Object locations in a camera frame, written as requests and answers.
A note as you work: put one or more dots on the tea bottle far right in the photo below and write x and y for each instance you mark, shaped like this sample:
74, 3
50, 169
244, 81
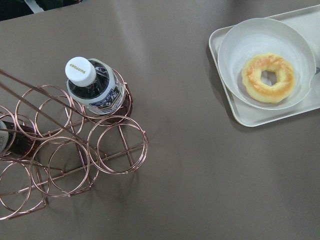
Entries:
95, 86

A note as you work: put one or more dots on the tea bottle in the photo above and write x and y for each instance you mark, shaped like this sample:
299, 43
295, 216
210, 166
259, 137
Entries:
95, 86
16, 142

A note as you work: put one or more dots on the tea bottle far left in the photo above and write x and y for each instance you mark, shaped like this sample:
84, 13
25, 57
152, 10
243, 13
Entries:
16, 142

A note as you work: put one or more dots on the cream rabbit print tray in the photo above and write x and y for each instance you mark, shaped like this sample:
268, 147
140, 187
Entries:
306, 22

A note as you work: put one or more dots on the glazed donut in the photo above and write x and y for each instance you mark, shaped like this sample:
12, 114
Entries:
251, 74

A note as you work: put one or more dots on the white round plate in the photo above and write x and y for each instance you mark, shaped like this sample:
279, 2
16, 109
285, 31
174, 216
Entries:
263, 35

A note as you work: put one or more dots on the copper wire bottle rack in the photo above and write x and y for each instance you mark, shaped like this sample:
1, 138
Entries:
75, 149

